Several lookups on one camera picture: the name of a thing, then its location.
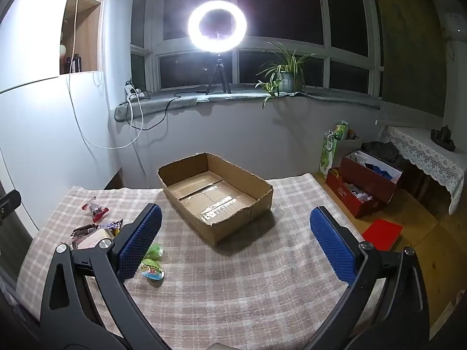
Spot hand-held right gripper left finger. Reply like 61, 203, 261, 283
39, 203, 163, 340

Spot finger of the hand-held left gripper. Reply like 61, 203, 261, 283
0, 190, 22, 227

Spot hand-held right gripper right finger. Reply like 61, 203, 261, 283
309, 206, 431, 343

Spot green candy packet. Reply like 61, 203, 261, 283
144, 242, 165, 261

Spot brown chocolate bar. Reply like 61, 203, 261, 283
95, 219, 125, 237
70, 223, 98, 241

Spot pink printed bread packet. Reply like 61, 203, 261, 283
75, 228, 116, 250

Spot red paper sheet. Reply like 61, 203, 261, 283
362, 219, 404, 251

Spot red cardboard box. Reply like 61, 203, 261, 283
326, 168, 384, 218
341, 149, 404, 205

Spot white lace tablecloth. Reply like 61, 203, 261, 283
379, 124, 467, 216

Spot grey windowsill cloth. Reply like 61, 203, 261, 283
114, 89, 384, 123

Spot white power strip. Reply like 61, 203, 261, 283
124, 85, 147, 100

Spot dark bottles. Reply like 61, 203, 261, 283
65, 54, 83, 74

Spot dark teapot ornament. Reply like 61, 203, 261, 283
431, 126, 456, 153

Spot potted spider plant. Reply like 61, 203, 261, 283
255, 41, 317, 109

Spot black tripod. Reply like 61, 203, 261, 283
205, 53, 232, 95

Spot wooden shelf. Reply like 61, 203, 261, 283
60, 0, 110, 75

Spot black cable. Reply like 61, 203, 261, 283
137, 88, 208, 132

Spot white cable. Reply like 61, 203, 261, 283
66, 0, 144, 150

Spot white window frame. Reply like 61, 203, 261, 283
131, 0, 384, 99

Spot ring light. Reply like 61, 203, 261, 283
187, 1, 249, 51

